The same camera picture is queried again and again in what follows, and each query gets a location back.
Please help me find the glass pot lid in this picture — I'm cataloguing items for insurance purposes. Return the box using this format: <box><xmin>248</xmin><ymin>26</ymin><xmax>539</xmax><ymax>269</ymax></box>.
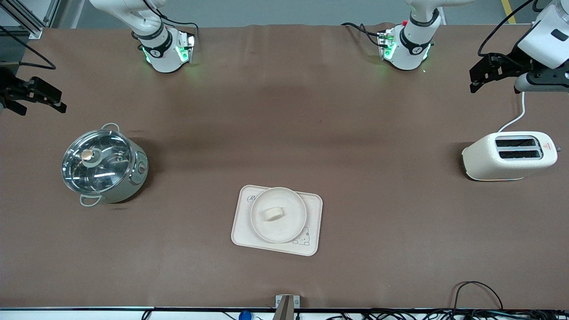
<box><xmin>61</xmin><ymin>129</ymin><xmax>134</xmax><ymax>195</ymax></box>

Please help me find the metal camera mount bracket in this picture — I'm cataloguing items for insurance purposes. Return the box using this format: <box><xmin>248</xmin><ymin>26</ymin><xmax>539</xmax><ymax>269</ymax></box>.
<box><xmin>275</xmin><ymin>294</ymin><xmax>301</xmax><ymax>320</ymax></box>

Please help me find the pale green electric pot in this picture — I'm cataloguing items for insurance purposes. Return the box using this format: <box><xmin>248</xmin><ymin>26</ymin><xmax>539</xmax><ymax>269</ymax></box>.
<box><xmin>62</xmin><ymin>123</ymin><xmax>149</xmax><ymax>208</ymax></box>

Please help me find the black looped cable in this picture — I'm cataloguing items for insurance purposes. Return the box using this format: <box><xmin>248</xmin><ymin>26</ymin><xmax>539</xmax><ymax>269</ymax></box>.
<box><xmin>453</xmin><ymin>281</ymin><xmax>504</xmax><ymax>312</ymax></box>

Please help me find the cream rabbit print tray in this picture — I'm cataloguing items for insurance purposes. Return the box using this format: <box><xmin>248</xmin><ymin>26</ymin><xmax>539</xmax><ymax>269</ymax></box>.
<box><xmin>231</xmin><ymin>184</ymin><xmax>323</xmax><ymax>257</ymax></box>

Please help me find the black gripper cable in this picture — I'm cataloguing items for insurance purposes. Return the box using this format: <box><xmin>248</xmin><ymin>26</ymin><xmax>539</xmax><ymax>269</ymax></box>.
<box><xmin>0</xmin><ymin>26</ymin><xmax>57</xmax><ymax>71</ymax></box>
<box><xmin>478</xmin><ymin>0</ymin><xmax>536</xmax><ymax>57</ymax></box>

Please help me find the cream two-slot toaster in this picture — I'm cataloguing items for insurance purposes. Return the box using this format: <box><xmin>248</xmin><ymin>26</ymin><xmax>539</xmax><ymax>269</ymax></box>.
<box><xmin>461</xmin><ymin>131</ymin><xmax>561</xmax><ymax>182</ymax></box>

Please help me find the black cable bundle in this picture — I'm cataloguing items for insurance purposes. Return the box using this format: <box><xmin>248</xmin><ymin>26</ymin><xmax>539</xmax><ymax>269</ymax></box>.
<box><xmin>327</xmin><ymin>308</ymin><xmax>569</xmax><ymax>320</ymax></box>

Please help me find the aluminium frame profile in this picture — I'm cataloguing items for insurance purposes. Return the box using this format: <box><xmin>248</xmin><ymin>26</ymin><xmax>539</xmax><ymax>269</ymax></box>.
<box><xmin>0</xmin><ymin>0</ymin><xmax>60</xmax><ymax>40</ymax></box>

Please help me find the black arm base cable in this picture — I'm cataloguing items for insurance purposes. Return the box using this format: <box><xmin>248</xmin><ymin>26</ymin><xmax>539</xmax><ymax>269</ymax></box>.
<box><xmin>341</xmin><ymin>21</ymin><xmax>384</xmax><ymax>46</ymax></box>
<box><xmin>144</xmin><ymin>0</ymin><xmax>199</xmax><ymax>43</ymax></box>

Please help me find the cream round plate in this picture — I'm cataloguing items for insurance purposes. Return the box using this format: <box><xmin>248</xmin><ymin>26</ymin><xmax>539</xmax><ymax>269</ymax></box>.
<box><xmin>250</xmin><ymin>187</ymin><xmax>308</xmax><ymax>244</ymax></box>

